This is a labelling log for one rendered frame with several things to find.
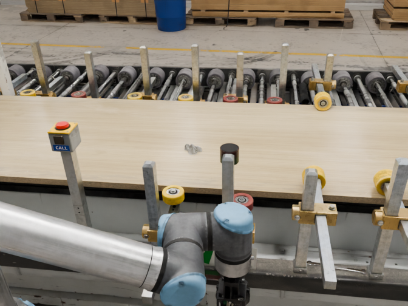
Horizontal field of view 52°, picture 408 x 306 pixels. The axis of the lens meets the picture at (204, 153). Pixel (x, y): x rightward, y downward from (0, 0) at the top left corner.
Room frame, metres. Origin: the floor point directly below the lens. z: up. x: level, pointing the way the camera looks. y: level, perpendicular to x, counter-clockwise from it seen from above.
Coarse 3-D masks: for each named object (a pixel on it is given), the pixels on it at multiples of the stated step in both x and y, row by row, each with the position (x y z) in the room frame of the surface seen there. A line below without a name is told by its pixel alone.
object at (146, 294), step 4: (172, 208) 1.23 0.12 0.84; (176, 208) 1.23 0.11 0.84; (168, 212) 1.20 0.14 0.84; (172, 212) 1.20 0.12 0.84; (176, 212) 1.20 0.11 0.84; (144, 292) 0.84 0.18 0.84; (148, 292) 0.84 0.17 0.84; (152, 292) 0.84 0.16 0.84; (144, 296) 0.83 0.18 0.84; (148, 296) 0.83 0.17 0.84; (152, 296) 0.84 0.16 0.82; (144, 300) 0.83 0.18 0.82; (148, 300) 0.83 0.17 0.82; (152, 300) 0.83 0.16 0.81
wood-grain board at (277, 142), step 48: (0, 96) 2.18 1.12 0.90; (0, 144) 1.63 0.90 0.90; (48, 144) 1.62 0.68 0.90; (96, 144) 1.61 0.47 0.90; (144, 144) 1.59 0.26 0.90; (240, 144) 1.57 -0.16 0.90; (288, 144) 1.55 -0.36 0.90; (336, 144) 1.54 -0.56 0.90; (384, 144) 1.53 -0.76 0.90; (192, 192) 1.27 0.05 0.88; (240, 192) 1.24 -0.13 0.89; (288, 192) 1.22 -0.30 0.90; (336, 192) 1.21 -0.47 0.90
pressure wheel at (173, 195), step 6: (168, 186) 1.27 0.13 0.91; (174, 186) 1.26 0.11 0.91; (180, 186) 1.26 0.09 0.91; (162, 192) 1.23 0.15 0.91; (168, 192) 1.23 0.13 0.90; (174, 192) 1.23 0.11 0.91; (180, 192) 1.23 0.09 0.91; (168, 198) 1.20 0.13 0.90; (174, 198) 1.20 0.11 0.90; (180, 198) 1.21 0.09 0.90; (168, 204) 1.20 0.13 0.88; (174, 204) 1.20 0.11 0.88
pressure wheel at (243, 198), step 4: (236, 196) 1.19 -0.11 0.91; (240, 196) 1.20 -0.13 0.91; (244, 196) 1.20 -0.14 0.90; (248, 196) 1.19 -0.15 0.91; (236, 200) 1.17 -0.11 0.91; (240, 200) 1.17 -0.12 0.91; (244, 200) 1.17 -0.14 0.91; (248, 200) 1.17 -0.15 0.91; (252, 200) 1.17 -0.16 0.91; (244, 204) 1.15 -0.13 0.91; (248, 204) 1.15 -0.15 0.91; (252, 204) 1.16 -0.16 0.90; (248, 208) 1.14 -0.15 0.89; (252, 208) 1.16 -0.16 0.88
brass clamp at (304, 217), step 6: (300, 204) 1.06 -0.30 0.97; (318, 204) 1.06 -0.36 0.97; (324, 204) 1.06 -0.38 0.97; (294, 210) 1.04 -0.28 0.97; (300, 210) 1.03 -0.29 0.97; (306, 210) 1.03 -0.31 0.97; (318, 210) 1.03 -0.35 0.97; (324, 210) 1.03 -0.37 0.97; (330, 210) 1.02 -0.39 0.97; (336, 210) 1.02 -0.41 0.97; (294, 216) 1.03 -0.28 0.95; (300, 216) 1.02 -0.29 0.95; (306, 216) 1.02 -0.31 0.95; (312, 216) 1.02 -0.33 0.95; (330, 216) 1.01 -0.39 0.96; (336, 216) 1.01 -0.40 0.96; (300, 222) 1.02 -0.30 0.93; (306, 222) 1.02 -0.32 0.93; (312, 222) 1.02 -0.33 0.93; (330, 222) 1.01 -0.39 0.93
